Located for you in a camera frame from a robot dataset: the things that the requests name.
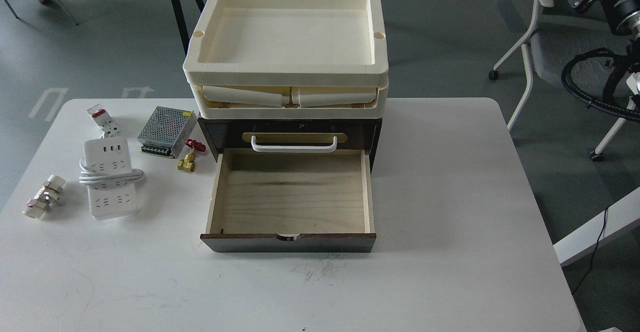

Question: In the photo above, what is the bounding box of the open wooden bottom drawer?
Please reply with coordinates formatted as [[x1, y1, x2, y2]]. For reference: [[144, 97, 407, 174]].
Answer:
[[200, 149, 377, 253]]

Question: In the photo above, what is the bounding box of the white table edge right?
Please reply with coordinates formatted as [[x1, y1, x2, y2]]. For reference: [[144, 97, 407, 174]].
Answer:
[[553, 188, 640, 266]]

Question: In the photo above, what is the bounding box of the black cable on floor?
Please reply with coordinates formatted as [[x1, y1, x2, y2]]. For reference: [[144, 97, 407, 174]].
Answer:
[[570, 206, 610, 295]]

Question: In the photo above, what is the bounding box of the brass valve red handle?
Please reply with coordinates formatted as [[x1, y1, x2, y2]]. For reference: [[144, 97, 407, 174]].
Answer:
[[177, 139, 207, 173]]

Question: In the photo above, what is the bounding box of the metal mesh power supply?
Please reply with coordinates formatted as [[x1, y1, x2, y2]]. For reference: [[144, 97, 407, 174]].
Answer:
[[137, 105, 197, 158]]

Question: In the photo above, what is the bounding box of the white red circuit breaker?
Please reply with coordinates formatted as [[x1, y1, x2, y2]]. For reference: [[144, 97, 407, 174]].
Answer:
[[86, 104, 121, 138]]

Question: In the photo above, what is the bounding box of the white metal pipe fitting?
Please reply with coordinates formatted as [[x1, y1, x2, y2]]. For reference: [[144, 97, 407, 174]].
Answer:
[[22, 175, 66, 220]]

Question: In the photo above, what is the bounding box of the white upper drawer handle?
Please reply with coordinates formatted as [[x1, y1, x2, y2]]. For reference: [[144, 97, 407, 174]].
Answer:
[[250, 136, 338, 154]]

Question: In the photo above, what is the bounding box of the cream plastic tray stack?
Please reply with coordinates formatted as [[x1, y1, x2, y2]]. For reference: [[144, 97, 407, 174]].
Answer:
[[183, 0, 389, 119]]

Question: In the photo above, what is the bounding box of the grey white office chair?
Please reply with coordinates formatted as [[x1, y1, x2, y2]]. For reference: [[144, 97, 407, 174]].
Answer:
[[488, 0, 639, 161]]

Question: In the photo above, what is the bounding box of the white power strip with cable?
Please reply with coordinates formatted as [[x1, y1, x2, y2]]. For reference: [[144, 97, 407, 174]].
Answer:
[[78, 136, 144, 220]]

